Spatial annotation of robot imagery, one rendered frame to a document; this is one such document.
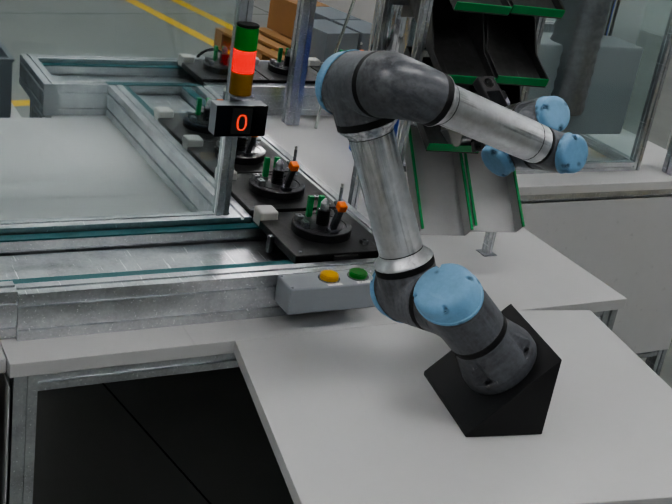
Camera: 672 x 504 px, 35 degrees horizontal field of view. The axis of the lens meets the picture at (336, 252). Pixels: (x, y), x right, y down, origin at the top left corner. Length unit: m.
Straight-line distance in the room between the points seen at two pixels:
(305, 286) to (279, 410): 0.34
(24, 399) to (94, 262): 0.36
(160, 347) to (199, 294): 0.14
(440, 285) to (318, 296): 0.38
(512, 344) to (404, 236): 0.28
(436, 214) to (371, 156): 0.63
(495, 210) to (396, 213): 0.69
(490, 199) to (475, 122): 0.75
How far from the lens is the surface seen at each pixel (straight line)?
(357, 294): 2.25
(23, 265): 2.27
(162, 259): 2.34
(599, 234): 3.67
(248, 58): 2.33
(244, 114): 2.36
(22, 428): 2.14
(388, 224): 1.95
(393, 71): 1.79
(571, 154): 2.02
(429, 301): 1.90
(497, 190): 2.63
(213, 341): 2.15
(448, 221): 2.52
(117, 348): 2.09
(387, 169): 1.92
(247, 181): 2.69
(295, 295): 2.18
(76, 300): 2.10
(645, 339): 4.09
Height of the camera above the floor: 1.90
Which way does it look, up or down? 23 degrees down
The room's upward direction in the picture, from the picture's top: 9 degrees clockwise
